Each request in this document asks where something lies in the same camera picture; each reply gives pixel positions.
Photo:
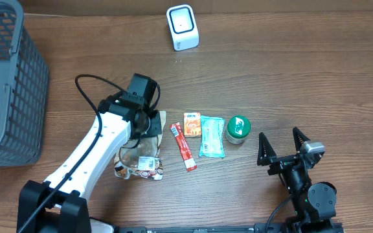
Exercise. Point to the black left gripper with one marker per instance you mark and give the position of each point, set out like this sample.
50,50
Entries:
154,126

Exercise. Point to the teal tissue pack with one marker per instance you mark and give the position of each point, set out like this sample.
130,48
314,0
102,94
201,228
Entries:
212,137

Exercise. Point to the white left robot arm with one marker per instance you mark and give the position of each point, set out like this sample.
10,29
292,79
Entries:
59,203

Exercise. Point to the grey plastic mesh basket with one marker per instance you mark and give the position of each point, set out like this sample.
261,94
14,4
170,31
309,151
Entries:
24,88

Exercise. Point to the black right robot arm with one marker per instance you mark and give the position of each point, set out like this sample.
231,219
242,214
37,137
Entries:
314,204

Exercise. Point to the red white snack packet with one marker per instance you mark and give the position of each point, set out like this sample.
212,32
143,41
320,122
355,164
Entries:
183,147

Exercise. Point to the beige brown snack pouch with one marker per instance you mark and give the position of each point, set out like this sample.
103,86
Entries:
141,161

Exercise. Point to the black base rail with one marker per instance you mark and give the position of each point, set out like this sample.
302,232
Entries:
206,229

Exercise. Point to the white barcode scanner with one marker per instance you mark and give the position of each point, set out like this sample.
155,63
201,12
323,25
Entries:
183,27

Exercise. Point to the green lid jar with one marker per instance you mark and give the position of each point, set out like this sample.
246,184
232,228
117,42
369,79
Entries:
237,129

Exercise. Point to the orange Kleenex tissue pack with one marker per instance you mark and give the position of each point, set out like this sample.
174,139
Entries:
192,124

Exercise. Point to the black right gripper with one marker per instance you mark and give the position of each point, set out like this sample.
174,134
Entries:
283,164

